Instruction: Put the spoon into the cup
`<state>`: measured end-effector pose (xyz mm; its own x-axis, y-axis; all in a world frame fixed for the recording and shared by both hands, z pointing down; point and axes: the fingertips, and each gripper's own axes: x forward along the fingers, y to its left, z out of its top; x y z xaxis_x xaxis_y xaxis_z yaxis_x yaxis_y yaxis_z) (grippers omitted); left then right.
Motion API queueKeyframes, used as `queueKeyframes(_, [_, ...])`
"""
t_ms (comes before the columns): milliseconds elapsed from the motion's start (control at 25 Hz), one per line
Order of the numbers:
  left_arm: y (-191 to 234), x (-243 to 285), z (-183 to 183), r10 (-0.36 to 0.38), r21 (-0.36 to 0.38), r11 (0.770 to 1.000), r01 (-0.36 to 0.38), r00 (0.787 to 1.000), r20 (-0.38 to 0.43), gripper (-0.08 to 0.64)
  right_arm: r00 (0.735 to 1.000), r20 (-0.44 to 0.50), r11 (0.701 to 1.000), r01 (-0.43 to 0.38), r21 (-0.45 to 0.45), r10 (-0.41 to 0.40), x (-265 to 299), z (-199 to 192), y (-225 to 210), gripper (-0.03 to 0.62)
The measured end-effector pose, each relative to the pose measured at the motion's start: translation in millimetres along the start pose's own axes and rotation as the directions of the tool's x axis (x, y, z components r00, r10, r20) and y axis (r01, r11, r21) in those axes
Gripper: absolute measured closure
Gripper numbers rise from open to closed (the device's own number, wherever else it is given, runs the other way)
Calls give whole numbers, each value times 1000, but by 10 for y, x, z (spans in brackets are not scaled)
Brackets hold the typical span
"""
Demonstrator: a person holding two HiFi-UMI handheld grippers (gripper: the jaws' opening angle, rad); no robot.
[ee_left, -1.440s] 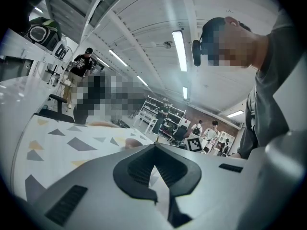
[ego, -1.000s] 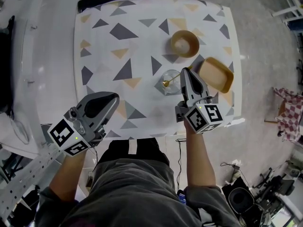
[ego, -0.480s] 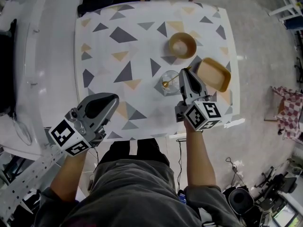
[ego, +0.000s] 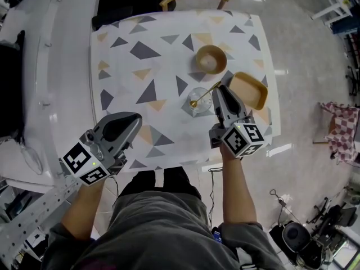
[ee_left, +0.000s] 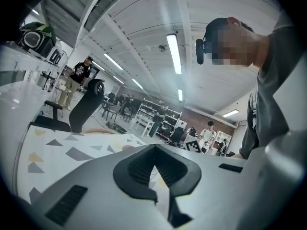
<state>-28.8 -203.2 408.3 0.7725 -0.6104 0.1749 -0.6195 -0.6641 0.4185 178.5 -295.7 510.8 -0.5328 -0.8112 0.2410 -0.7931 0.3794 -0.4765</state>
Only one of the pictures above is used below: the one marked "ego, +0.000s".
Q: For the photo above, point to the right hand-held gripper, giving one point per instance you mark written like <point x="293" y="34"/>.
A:
<point x="239" y="139"/>

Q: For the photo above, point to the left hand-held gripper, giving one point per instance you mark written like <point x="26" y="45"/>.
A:
<point x="90" y="156"/>

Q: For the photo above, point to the clear drinking glass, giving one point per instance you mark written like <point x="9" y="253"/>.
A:
<point x="206" y="108"/>

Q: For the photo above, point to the small golden spoon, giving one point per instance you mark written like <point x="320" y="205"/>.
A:
<point x="193" y="103"/>

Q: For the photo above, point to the person's right forearm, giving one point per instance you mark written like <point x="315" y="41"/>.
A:
<point x="239" y="193"/>

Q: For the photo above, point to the person's left forearm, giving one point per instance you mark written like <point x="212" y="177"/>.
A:
<point x="84" y="209"/>

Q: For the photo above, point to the rectangular wooden bowl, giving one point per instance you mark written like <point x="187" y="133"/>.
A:
<point x="244" y="90"/>

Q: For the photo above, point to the triangle patterned tablecloth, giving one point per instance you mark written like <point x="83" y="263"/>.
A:
<point x="126" y="94"/>

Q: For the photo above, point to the round wooden bowl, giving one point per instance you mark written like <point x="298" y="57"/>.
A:
<point x="222" y="58"/>

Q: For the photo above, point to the person's black trousers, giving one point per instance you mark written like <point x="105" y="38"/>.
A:
<point x="168" y="181"/>

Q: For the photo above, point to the white shelving unit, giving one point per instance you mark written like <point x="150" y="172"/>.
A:
<point x="62" y="74"/>

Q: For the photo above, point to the clear plastic bag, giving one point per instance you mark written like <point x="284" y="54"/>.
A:
<point x="32" y="159"/>

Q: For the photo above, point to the black office chair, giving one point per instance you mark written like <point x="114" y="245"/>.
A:
<point x="126" y="1"/>

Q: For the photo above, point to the person's grey shirt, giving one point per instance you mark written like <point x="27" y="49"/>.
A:
<point x="157" y="235"/>

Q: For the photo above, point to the black large case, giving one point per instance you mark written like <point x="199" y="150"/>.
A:
<point x="11" y="89"/>

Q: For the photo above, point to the checkered pink cloth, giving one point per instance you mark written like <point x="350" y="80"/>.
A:
<point x="346" y="134"/>

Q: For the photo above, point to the white side table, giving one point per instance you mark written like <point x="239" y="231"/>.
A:
<point x="332" y="7"/>

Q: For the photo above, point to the blue device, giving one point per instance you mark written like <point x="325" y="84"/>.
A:
<point x="217" y="235"/>

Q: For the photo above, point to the black round case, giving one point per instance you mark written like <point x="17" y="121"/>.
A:
<point x="295" y="238"/>

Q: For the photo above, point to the grey perforated metal rail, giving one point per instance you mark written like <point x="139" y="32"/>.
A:
<point x="36" y="212"/>

